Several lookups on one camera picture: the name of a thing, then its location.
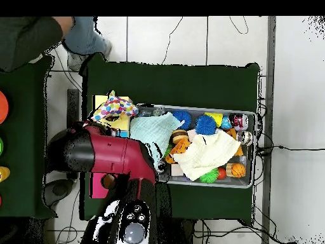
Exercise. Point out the polka-dot cloth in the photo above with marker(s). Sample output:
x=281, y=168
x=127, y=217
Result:
x=116, y=108

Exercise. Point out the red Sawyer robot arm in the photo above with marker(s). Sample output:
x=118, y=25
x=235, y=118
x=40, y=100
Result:
x=111, y=152

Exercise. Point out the person's forearm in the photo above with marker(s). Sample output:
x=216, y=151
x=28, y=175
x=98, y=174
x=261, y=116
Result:
x=63, y=25

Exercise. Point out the wooden three-hole box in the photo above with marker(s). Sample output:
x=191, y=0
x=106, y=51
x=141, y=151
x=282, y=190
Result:
x=123, y=124

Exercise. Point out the shallow mesh bin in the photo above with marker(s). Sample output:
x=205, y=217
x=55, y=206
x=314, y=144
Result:
x=250, y=178

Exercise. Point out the mint green waffle cloth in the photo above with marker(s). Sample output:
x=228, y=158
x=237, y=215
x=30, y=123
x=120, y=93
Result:
x=152, y=129

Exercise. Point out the toy burger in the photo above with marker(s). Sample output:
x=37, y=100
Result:
x=179, y=136

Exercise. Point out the blue spiky ball with eyes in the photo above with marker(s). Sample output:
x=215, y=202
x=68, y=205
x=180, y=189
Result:
x=205, y=124

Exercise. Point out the cream waffle cloth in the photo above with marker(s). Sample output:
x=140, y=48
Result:
x=208, y=155

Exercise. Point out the dark green table cloth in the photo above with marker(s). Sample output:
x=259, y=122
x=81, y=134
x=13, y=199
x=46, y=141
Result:
x=177, y=84

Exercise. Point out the yellow foam wedge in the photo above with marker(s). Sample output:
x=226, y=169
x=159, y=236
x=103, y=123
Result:
x=217, y=118

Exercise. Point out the green spiky ball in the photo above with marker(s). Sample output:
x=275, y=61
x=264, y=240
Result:
x=209, y=176

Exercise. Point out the crushed soda can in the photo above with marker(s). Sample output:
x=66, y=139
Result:
x=238, y=122

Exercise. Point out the orange toy basketball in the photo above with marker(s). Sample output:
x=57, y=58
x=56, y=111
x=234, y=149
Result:
x=237, y=170

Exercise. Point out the black upright bar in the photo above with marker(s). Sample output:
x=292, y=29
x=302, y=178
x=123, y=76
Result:
x=73, y=106

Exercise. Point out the dark green side table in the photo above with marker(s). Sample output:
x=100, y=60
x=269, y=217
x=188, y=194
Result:
x=25, y=127

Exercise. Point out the orange round object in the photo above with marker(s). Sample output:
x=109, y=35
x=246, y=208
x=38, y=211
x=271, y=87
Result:
x=3, y=106

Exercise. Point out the green round object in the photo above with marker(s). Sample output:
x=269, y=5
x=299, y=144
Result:
x=1, y=147

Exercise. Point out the yellow round object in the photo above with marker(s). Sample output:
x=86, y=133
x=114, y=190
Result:
x=3, y=173

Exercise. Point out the person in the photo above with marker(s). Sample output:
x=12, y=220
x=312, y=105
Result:
x=25, y=40

